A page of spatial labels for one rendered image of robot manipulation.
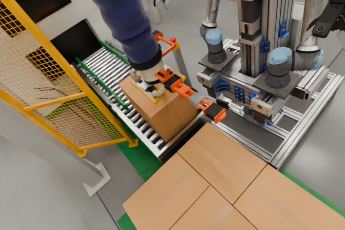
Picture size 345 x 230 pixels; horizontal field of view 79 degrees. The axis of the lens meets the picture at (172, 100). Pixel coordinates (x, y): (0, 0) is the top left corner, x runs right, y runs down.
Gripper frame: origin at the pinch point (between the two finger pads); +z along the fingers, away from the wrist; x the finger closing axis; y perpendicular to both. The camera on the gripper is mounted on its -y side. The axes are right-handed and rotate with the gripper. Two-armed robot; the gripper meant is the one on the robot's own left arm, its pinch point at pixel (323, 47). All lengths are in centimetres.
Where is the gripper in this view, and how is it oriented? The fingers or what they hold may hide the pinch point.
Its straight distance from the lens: 100.8
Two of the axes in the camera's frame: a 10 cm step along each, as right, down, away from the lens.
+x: -6.6, -4.2, 6.3
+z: 2.9, 6.3, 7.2
